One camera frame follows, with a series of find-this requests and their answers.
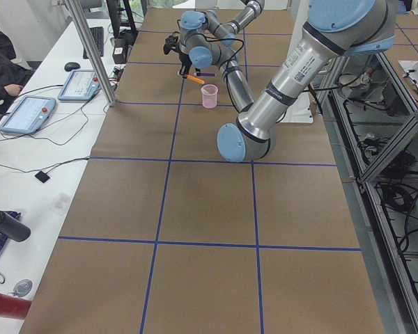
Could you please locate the pink mesh pen holder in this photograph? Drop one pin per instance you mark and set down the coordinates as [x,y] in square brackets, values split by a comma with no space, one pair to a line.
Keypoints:
[209,96]

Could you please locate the small black usb box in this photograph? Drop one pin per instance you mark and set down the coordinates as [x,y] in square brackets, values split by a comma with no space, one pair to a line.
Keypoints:
[42,176]

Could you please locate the aluminium frame post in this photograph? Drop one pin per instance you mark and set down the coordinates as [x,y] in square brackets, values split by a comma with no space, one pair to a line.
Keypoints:
[83,30]

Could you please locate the black keyboard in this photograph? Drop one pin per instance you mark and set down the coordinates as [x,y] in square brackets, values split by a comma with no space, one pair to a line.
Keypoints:
[97,34]

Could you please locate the red cylinder bottle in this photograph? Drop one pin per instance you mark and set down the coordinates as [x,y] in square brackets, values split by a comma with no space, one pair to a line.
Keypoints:
[14,308]

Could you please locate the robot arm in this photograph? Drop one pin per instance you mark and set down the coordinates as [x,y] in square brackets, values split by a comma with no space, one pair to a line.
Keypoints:
[227,32]
[332,29]

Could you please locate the teach pendant tablet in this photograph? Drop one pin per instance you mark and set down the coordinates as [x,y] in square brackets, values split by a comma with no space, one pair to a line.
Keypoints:
[80,86]
[30,114]

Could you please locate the purple marker pen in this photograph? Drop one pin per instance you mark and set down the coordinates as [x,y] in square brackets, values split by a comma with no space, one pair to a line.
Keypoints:
[205,74]

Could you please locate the round metal lid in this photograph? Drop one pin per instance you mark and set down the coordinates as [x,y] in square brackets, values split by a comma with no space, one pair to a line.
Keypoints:
[22,288]

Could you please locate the black computer mouse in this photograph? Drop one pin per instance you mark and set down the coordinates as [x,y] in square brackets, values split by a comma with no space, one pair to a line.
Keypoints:
[70,66]

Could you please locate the orange highlighter pen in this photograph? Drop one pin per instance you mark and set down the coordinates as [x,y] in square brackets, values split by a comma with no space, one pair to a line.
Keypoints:
[194,79]

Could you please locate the black water bottle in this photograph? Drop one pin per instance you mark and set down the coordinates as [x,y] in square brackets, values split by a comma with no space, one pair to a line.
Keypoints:
[11,226]

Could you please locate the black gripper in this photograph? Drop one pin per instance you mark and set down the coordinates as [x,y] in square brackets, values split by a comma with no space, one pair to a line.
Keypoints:
[185,59]

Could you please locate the black box with label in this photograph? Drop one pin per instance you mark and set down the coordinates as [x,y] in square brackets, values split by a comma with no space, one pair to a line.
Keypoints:
[119,54]

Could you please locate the aluminium frame rack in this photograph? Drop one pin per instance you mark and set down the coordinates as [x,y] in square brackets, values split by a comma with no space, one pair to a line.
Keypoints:
[376,123]

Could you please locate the far teach pendant tablet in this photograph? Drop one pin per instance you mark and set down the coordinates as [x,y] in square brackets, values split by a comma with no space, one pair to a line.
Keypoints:
[80,86]

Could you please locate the near teach pendant tablet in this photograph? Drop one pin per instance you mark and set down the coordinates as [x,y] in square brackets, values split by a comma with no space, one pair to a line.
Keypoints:
[30,114]

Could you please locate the person in black jacket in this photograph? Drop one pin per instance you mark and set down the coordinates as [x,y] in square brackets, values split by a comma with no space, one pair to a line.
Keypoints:
[13,77]

